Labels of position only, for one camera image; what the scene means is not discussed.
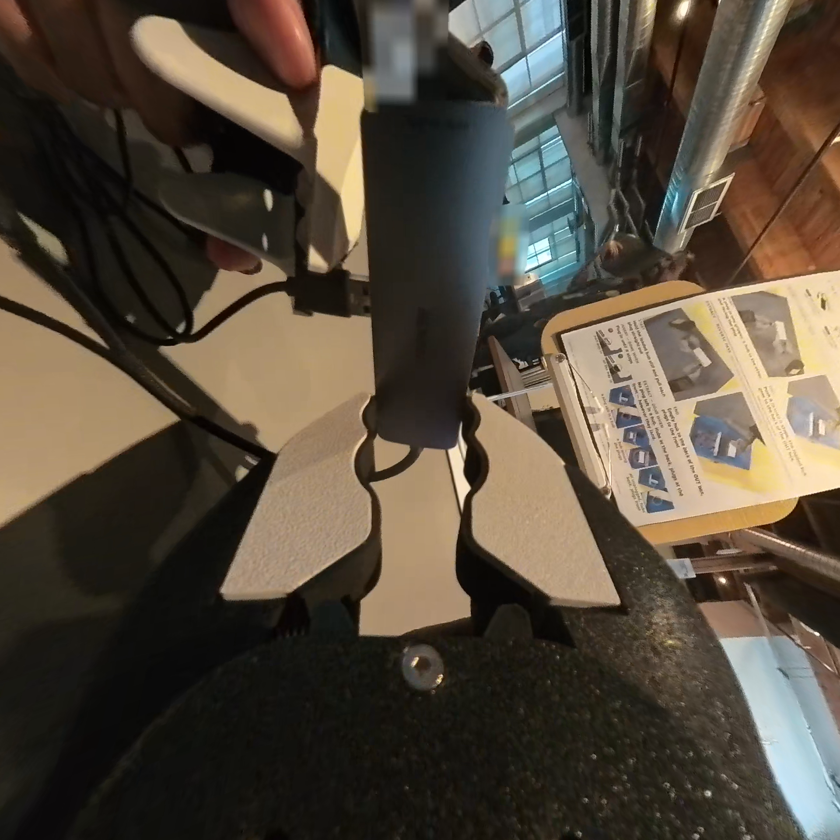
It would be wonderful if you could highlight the grey USB hub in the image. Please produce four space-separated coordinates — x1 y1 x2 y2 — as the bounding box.
360 98 516 450

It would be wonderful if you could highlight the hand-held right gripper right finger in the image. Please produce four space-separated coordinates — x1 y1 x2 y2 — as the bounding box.
456 395 624 611

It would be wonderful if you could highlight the wooden instruction board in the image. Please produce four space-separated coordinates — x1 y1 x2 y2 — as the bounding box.
541 269 840 546

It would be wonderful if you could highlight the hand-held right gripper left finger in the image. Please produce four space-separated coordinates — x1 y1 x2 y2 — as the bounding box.
218 392 385 618

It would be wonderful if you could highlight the thick black cable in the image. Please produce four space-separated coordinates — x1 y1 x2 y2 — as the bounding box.
0 197 421 476

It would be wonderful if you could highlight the white vent grille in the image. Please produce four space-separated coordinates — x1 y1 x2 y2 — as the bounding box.
682 174 736 231

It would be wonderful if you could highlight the person's left hand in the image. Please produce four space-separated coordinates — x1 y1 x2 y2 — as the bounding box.
0 0 324 275

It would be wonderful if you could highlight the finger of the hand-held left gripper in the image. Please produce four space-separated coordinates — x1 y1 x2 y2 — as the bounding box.
156 169 301 266
301 64 370 273

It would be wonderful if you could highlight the silver ventilation duct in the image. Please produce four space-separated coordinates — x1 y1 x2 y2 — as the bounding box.
653 0 818 253

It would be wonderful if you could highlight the large paned window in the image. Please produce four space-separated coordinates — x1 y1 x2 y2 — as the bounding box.
453 0 592 290

